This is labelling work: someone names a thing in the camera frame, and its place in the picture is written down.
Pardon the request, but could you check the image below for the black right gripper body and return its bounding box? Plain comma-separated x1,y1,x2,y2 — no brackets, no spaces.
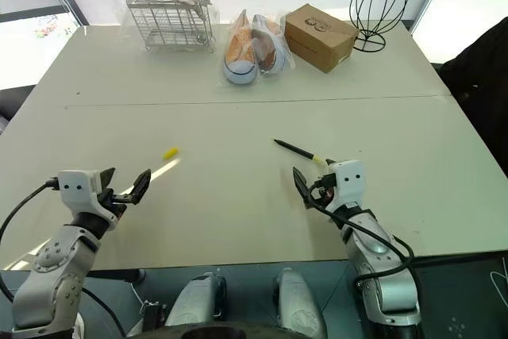
310,174,337,210

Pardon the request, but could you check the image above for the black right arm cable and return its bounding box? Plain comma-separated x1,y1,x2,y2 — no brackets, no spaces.
308,179,424,316

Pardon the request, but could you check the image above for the silver robot leg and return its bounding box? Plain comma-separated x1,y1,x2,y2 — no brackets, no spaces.
164,271,228,329
272,267,329,336

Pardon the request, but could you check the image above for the silver right robot leg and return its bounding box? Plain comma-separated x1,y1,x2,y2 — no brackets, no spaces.
272,267,329,336

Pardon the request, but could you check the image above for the clear plastic bag around rack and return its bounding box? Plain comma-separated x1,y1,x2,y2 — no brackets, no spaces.
117,0,223,57

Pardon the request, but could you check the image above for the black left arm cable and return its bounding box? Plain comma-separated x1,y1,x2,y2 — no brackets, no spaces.
0,179,61,304

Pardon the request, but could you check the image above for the white canvas shoe orange lining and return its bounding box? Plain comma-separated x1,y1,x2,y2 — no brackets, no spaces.
221,9,261,86
249,13,288,76

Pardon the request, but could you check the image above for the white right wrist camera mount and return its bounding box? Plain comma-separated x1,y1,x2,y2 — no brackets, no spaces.
325,160,364,214

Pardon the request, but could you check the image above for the brown cardboard box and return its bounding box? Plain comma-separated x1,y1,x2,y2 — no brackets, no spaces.
283,2,360,75

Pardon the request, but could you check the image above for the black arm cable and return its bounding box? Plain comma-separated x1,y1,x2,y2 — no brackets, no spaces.
308,179,424,316
0,179,61,304

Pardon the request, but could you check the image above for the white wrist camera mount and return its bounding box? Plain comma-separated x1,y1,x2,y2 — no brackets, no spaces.
325,160,364,214
57,170,122,231

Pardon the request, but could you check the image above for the black pen with yellow end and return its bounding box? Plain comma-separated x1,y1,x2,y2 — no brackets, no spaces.
273,138,325,165

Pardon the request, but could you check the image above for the metal wire rack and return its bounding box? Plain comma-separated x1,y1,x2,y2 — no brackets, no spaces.
125,0,217,55

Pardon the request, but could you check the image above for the black wire head-shaped stand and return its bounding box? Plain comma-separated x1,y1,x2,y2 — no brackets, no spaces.
348,0,410,53

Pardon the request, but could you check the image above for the small black device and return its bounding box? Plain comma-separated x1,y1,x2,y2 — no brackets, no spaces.
140,302,167,333

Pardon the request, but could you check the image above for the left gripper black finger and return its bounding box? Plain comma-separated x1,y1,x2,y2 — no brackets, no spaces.
112,169,152,206
99,168,117,190

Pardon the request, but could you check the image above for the black table frame bar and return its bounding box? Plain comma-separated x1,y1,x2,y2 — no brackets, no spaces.
87,268,146,283

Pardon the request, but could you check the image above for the silver left robot leg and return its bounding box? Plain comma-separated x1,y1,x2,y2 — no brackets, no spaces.
164,271,228,329

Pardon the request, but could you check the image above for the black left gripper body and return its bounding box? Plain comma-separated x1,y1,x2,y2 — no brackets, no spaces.
97,190,129,218

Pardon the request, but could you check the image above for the black bulky object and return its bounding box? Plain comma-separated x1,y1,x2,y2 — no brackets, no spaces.
437,16,508,125

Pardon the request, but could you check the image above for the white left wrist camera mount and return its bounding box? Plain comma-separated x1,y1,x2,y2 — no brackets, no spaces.
57,170,122,231

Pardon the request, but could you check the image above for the dark round robot torso rim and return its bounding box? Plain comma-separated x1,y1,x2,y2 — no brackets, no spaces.
126,324,331,339

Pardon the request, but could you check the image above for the dark chalk-marked board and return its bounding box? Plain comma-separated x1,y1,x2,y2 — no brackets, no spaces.
411,250,508,339

